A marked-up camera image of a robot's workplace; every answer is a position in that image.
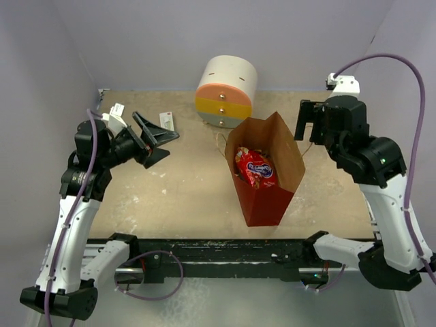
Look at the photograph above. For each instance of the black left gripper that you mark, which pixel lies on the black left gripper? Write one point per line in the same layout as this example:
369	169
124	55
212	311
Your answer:
144	156

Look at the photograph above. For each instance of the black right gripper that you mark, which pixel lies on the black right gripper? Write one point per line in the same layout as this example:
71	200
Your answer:
310	112

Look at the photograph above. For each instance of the red brown paper bag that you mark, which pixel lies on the red brown paper bag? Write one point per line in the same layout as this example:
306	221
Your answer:
271	137

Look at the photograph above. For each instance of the red candy snack bag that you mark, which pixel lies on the red candy snack bag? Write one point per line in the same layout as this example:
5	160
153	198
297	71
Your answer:
254	168

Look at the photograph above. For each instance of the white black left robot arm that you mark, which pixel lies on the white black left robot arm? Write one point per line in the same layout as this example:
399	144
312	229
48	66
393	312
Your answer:
66	287

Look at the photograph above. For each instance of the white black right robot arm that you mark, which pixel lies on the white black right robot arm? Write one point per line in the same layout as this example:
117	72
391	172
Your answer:
399	253

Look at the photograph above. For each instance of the small white green box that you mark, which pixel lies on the small white green box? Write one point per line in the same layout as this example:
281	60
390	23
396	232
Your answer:
167	121

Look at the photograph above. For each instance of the round white mini drawer chest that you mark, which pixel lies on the round white mini drawer chest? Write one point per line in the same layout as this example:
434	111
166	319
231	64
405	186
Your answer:
225	94

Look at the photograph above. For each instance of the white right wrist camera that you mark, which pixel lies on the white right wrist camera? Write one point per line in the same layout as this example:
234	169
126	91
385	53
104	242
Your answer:
342	85

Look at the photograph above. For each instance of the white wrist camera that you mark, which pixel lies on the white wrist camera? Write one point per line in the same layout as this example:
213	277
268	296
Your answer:
342	85
114	120

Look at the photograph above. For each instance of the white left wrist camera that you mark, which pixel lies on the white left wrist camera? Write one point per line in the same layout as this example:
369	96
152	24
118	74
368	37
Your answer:
114	120

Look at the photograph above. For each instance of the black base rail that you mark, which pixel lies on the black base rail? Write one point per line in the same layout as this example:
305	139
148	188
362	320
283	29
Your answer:
156	259

